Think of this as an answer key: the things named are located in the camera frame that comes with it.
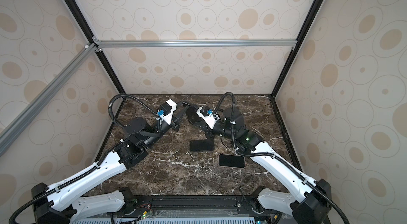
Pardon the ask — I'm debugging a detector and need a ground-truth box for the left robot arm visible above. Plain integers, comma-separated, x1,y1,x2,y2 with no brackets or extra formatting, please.
32,99,189,224

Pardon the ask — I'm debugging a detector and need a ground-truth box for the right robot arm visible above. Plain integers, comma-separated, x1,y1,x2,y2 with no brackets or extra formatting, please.
188,106,332,224

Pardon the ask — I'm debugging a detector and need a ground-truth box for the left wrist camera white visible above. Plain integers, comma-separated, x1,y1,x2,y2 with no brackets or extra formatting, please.
157,99,177,125

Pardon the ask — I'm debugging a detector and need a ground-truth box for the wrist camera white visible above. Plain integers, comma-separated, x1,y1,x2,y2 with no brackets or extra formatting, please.
197,106,219,129
157,99,177,125

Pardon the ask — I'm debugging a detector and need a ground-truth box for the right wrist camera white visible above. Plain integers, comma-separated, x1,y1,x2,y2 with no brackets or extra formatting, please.
197,106,219,129

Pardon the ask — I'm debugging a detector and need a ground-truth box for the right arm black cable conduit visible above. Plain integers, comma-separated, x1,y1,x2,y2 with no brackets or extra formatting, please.
213,91,350,224

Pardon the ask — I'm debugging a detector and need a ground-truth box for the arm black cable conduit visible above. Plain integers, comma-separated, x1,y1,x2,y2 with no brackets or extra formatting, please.
213,91,350,224
8,93,158,224

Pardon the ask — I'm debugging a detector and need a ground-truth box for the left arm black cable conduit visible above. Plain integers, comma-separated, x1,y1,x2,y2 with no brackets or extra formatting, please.
8,93,158,224

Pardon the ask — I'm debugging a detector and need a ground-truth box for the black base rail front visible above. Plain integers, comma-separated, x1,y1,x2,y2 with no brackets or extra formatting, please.
73,195,283,224

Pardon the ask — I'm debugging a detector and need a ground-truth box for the horizontal aluminium rail back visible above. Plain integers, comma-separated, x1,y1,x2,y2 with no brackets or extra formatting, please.
96,39,297,48

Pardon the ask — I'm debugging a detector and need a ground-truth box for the aluminium rail left wall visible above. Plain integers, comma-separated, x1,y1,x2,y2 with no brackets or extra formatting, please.
1,43,96,155

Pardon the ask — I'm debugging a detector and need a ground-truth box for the black frame post left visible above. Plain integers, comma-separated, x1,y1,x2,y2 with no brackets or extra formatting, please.
64,0,125,94

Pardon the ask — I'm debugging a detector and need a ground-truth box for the black frame post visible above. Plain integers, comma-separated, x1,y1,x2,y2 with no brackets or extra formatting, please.
270,0,324,100
64,0,125,94

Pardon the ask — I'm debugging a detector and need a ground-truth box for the black frame post right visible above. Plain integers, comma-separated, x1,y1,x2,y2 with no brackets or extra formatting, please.
270,0,324,100

